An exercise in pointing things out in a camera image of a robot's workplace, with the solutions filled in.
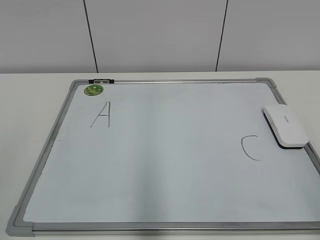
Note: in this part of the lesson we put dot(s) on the white board eraser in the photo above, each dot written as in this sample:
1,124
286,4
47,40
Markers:
288,131

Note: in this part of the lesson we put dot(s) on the round green magnet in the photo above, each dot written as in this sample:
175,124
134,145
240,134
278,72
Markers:
93,90

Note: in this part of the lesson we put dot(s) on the black board hanger clip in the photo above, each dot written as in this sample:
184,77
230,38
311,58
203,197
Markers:
101,81

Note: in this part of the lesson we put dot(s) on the white board with grey frame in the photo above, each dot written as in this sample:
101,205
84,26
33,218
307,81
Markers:
169,156

